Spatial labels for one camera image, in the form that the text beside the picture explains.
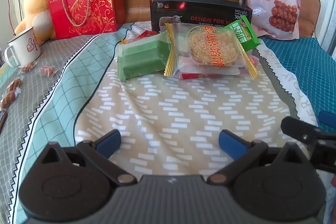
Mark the green cake packet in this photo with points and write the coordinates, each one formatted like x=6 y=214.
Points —
x=141 y=56

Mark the small wrapped brown snack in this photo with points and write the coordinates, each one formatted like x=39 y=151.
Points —
x=9 y=98
x=29 y=67
x=48 y=71
x=16 y=84

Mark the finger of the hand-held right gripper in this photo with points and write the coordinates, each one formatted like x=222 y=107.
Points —
x=328 y=120
x=296 y=127

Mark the red snack packet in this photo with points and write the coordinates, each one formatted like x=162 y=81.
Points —
x=197 y=76
x=147 y=33

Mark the blue quilted cloth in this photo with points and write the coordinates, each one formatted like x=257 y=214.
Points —
x=302 y=69

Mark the white enamel mug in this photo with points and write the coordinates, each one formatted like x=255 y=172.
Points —
x=23 y=47

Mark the clear round pastry packet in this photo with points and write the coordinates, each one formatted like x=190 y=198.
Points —
x=210 y=49

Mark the brown cushion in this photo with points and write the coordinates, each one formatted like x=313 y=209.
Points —
x=308 y=8

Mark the green cracker packet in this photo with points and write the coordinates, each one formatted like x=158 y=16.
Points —
x=245 y=35

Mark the patterned bedsheet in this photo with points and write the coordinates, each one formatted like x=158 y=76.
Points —
x=168 y=100

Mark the black printed box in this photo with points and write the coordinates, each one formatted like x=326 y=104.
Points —
x=189 y=10

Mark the red gift box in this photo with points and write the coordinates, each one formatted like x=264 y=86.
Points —
x=84 y=3

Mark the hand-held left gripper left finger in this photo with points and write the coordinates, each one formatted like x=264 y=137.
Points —
x=108 y=142

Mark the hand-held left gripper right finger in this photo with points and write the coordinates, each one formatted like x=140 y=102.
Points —
x=231 y=144

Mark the yellow duck plush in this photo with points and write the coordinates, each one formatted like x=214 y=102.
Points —
x=36 y=11

